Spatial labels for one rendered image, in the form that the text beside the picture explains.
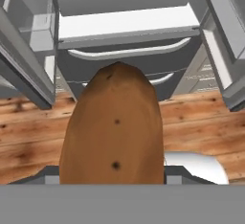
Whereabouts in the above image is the grey fridge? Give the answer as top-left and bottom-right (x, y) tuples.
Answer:
(52, 0), (209, 103)

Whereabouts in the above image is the grey fridge door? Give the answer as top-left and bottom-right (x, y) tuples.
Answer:
(0, 0), (60, 111)
(199, 0), (245, 113)

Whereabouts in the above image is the white rounded object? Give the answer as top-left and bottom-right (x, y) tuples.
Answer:
(164, 151), (231, 186)

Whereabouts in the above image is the dark grey large freezer drawer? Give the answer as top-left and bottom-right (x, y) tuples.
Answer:
(56, 35), (204, 87)

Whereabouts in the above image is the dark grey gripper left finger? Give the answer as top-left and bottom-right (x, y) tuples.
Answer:
(9, 166), (61, 186)

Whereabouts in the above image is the long white drawer handle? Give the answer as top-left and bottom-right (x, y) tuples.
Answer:
(67, 36), (192, 61)

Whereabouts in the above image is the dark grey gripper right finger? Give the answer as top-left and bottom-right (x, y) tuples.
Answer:
(163, 165), (218, 186)

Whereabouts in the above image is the brown potato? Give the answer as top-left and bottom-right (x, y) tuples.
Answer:
(58, 60), (166, 186)

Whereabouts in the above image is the short white drawer handle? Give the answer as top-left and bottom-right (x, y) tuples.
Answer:
(81, 72), (176, 87)

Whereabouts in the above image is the dark grey small freezer drawer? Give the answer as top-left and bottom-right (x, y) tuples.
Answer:
(67, 67), (189, 103)

